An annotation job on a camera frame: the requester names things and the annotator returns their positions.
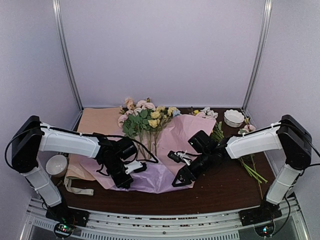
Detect yellow rose stem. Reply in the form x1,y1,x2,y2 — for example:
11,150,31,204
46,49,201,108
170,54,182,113
147,106,179,156

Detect aluminium frame post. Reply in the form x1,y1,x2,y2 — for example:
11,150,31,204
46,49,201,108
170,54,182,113
241,0,273,113
52,0,84,112

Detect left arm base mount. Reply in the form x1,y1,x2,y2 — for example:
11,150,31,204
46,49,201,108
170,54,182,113
45,208,90,239

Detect purple pink wrapping paper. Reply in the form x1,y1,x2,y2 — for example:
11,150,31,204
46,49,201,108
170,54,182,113
77,114,216,194

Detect front aluminium rail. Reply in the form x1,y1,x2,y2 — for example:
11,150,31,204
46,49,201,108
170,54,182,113
18,197,310,240

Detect small yellow flower spray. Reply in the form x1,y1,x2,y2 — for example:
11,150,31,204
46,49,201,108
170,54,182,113
210,121,268,184

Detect white fluted dish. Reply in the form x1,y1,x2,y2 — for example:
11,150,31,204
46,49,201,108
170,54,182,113
223,109,245,128

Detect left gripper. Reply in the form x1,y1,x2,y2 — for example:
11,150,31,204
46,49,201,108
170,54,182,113
102,158,134,189

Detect right aluminium frame post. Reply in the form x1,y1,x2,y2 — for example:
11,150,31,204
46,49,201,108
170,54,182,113
241,0,273,113

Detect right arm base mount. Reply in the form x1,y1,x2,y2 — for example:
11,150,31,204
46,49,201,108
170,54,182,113
238,206,282,237

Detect beige wrapping paper stack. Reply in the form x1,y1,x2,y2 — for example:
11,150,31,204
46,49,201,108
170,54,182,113
65,106,122,181

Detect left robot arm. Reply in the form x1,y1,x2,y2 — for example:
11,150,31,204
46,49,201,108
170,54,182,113
10,115,147,222

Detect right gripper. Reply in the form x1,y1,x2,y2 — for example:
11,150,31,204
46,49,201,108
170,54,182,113
172,150,214,187

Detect left aluminium frame post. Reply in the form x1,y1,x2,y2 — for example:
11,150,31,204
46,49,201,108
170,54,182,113
52,0,84,112

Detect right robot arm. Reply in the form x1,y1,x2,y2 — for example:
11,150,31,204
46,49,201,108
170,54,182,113
172,114,313,221

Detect beige ribbon strip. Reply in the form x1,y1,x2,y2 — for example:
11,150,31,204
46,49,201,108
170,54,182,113
63,176,94,196

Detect black sleeved cable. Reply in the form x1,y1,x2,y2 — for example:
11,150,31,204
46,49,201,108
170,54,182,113
82,133,160,165

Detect small blue flower sprig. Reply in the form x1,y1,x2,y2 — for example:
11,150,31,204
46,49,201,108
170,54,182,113
172,109,181,117

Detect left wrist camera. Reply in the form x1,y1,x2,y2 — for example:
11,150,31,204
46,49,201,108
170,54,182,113
125,160,147,175

